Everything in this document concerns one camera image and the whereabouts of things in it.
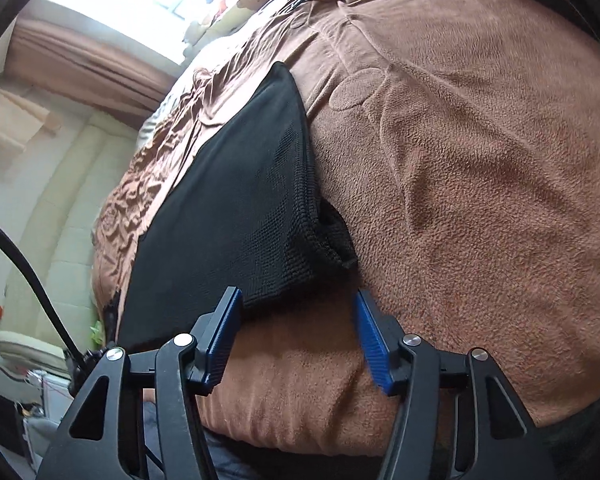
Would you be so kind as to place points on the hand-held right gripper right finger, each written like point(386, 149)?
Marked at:
point(375, 345)

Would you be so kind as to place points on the green tissue pack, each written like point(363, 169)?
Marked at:
point(97, 331)

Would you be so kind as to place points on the cream leather cushion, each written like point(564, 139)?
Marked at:
point(25, 347)

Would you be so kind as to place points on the cartoon print pillow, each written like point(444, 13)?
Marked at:
point(245, 5)

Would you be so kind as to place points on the black mesh basket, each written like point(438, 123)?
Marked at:
point(5, 415)

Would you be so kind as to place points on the cream padded headboard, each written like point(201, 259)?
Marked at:
point(70, 210)

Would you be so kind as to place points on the brown curtain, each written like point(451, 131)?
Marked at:
point(90, 70)

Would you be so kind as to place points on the brown fleece blanket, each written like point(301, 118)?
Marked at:
point(455, 160)

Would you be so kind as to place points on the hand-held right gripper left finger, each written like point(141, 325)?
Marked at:
point(220, 340)

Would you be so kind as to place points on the black knit garment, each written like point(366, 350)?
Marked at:
point(240, 200)

